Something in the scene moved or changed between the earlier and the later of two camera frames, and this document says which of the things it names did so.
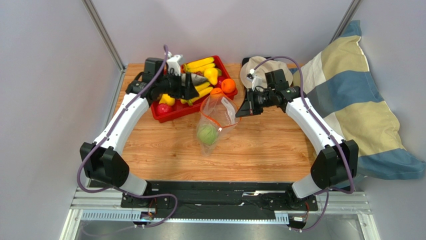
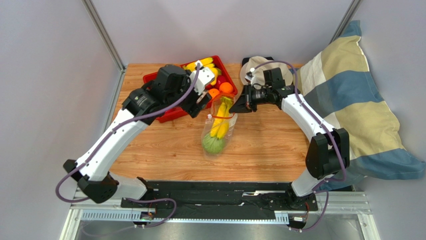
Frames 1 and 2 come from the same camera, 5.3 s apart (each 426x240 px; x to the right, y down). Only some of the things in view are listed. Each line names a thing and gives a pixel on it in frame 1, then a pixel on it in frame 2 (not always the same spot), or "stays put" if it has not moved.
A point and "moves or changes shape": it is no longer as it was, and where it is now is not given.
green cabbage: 207,133 to 212,145
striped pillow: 339,81 stays put
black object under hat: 245,60 stays put
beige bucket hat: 254,61 stays put
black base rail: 219,199 stays put
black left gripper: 188,92 to 194,109
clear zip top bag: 217,113 moves or changes shape
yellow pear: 211,73 stays put
